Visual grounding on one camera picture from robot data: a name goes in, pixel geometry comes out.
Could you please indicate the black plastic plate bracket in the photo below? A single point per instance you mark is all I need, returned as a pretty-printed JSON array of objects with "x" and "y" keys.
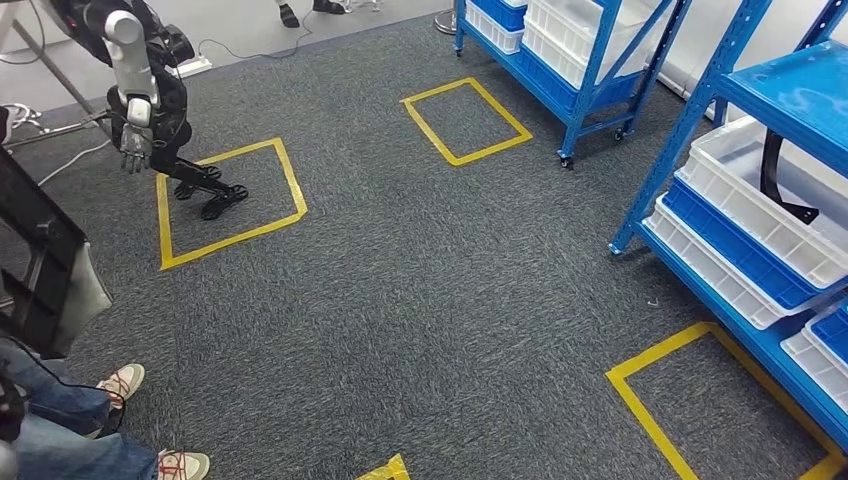
[{"x": 26, "y": 199}]

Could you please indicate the black curved bracket part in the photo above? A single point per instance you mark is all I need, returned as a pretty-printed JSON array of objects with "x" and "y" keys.
[{"x": 768, "y": 172}]

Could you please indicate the standing humanoid's grey hand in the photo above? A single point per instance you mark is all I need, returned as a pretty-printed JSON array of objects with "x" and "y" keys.
[{"x": 136, "y": 149}]

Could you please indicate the yellow floor tape square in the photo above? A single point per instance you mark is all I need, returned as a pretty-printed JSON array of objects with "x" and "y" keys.
[
  {"x": 490, "y": 151},
  {"x": 232, "y": 238}
]

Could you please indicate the yellow floor tape piece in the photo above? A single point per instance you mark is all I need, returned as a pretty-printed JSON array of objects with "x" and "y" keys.
[{"x": 387, "y": 472}]

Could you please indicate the silver stanchion base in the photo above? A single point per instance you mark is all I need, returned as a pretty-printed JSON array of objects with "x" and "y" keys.
[{"x": 445, "y": 25}]

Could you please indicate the person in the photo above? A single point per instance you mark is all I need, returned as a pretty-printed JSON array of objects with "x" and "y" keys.
[
  {"x": 289, "y": 16},
  {"x": 53, "y": 397}
]

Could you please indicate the white power strip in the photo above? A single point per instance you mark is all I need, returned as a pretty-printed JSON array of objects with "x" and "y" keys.
[{"x": 195, "y": 66}]

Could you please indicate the black standing humanoid robot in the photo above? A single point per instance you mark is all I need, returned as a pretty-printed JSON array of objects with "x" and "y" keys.
[{"x": 169, "y": 99}]

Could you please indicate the blue metal shelf rack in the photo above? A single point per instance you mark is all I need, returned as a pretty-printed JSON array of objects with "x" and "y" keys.
[
  {"x": 795, "y": 86},
  {"x": 588, "y": 86}
]

